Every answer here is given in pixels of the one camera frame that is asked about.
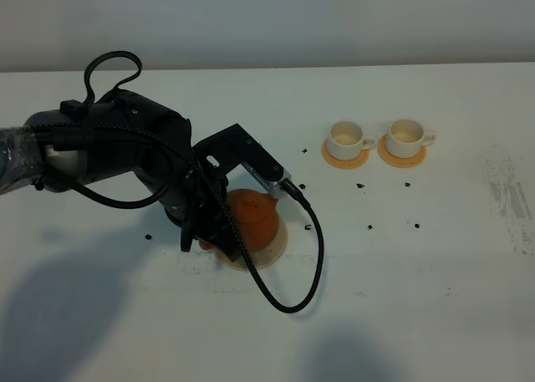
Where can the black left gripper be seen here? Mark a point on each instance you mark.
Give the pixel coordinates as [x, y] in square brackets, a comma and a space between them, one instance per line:
[192, 207]

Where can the brown clay teapot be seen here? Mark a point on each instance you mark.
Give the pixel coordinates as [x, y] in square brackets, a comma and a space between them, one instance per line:
[255, 215]

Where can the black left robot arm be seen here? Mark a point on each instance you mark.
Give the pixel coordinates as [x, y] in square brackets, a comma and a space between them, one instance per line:
[84, 142]

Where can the beige teapot coaster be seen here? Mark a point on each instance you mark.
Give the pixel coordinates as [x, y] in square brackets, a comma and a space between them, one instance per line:
[265, 257]

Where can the left orange coaster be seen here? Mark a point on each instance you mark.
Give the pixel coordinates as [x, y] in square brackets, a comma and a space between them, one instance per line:
[344, 161]

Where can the orange coaster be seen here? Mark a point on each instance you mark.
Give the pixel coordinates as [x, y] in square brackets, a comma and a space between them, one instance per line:
[394, 161]
[344, 161]

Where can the left white teacup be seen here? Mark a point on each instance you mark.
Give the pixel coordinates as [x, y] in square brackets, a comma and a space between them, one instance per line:
[346, 140]

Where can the white teacup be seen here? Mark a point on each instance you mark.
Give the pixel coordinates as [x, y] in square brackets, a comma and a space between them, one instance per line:
[346, 140]
[405, 138]

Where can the right orange coaster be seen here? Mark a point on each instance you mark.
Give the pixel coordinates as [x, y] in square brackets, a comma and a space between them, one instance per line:
[394, 161]

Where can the right white teacup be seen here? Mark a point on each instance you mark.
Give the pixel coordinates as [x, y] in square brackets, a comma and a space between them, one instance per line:
[405, 138]

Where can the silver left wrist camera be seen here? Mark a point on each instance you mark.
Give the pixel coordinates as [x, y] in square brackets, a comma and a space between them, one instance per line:
[232, 147]

